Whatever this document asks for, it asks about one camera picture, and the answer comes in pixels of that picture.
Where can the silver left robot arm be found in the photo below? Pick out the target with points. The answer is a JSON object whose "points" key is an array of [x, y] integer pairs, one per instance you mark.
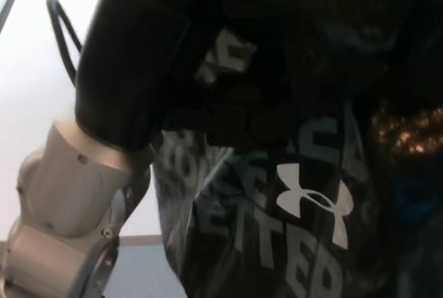
{"points": [[69, 191]]}

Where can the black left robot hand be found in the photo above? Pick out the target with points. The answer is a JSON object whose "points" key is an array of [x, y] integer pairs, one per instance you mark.
{"points": [[131, 63]]}

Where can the black Under Armour plastic bag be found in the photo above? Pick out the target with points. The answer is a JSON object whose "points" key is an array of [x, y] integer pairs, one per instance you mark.
{"points": [[311, 208]]}

